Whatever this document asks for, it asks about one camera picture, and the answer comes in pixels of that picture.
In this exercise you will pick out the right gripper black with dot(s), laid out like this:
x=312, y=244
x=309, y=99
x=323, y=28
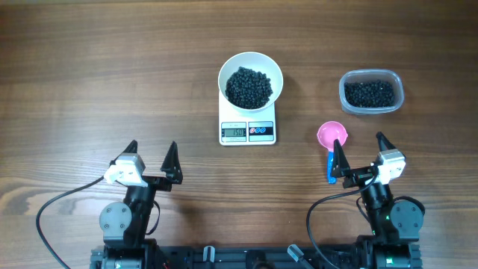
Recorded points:
x=340, y=167

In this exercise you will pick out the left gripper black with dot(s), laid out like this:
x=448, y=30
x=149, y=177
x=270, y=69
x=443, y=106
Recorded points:
x=169, y=166

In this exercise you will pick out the pink scoop blue handle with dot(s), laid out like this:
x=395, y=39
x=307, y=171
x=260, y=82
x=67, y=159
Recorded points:
x=326, y=136

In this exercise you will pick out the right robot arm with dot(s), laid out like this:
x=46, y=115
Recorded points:
x=394, y=221

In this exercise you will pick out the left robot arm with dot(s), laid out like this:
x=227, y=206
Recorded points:
x=125, y=224

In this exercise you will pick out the white digital kitchen scale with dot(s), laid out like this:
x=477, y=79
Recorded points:
x=250, y=128

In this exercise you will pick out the black beans in bowl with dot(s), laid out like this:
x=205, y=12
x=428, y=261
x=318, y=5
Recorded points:
x=248, y=89

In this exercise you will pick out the white bowl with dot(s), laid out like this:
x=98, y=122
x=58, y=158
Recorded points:
x=258, y=62

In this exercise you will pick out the clear plastic container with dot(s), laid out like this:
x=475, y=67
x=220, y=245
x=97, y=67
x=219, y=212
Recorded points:
x=371, y=75

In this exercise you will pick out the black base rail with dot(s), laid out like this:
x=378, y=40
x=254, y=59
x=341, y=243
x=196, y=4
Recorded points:
x=341, y=256

